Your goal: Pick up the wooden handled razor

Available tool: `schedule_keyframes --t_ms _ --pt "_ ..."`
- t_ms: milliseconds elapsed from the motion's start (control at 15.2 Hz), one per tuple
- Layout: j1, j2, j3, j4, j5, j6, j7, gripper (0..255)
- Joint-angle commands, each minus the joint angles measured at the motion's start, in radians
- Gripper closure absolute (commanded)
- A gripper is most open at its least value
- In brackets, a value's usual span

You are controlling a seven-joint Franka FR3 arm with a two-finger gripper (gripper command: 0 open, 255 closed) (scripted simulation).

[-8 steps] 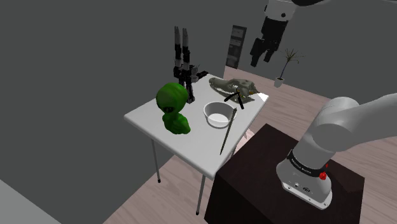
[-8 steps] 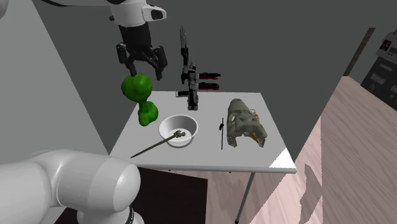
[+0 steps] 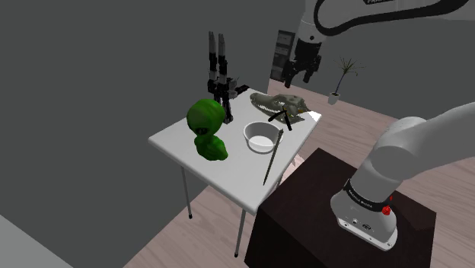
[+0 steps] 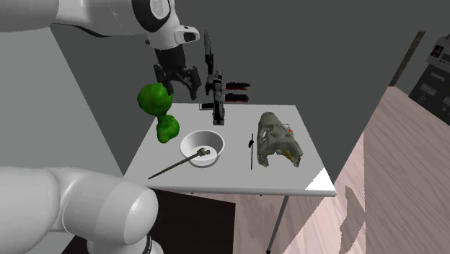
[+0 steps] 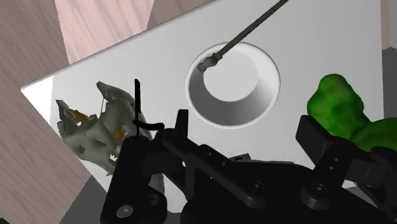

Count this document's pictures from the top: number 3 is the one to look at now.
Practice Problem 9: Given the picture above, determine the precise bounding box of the white bowl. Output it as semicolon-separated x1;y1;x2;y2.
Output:
243;120;285;155

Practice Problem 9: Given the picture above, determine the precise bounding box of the long grey skewer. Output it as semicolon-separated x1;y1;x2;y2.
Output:
262;128;285;187

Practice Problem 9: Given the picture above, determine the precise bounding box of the dark robot stand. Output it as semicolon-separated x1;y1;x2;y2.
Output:
244;147;437;268

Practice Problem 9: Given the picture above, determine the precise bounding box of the dark wall picture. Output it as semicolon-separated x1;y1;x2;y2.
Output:
269;29;297;81

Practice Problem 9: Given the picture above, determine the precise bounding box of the grey animal skull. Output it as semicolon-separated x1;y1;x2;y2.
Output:
249;92;312;123

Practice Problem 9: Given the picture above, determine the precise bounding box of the black robot figure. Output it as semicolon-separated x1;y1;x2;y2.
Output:
206;30;250;125

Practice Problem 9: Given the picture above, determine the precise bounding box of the white table with metal legs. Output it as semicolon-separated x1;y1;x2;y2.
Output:
147;87;322;259

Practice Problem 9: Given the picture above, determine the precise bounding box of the potted plant in white pot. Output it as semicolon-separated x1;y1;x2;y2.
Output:
327;56;362;106

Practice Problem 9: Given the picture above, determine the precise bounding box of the green alien figure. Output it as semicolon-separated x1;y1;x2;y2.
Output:
186;97;229;162

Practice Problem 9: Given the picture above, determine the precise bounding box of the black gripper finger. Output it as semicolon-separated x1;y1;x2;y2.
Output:
283;60;300;89
302;64;319;84

